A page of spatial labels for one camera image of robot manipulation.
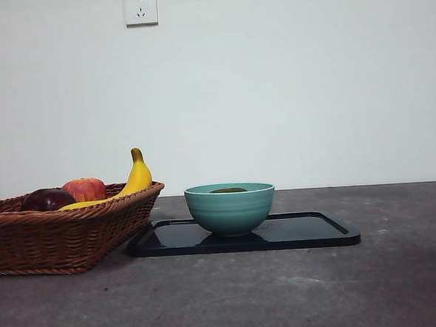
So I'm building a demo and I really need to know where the green avocado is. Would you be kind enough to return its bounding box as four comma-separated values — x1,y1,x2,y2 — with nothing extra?
208,186,248,195

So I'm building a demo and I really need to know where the yellow banana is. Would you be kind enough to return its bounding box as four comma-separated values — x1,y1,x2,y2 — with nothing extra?
54,146,154,212

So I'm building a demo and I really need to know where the black rectangular tray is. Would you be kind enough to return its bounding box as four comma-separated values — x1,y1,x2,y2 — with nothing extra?
123,207,362,260

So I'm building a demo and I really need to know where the dark red apple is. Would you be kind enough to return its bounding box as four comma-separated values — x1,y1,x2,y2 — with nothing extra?
19,186,78,213

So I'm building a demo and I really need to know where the brown wicker basket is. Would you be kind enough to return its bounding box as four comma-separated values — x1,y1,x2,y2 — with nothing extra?
0,180,170,279

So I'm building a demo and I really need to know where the red-orange apple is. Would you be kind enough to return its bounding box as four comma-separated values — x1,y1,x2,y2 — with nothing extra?
60,176,109,204

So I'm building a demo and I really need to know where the white wall power socket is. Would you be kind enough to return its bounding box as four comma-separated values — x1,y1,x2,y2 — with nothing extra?
124,0,159,28

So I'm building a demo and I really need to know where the teal bowl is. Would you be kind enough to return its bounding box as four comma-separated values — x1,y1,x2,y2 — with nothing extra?
183,180,279,241

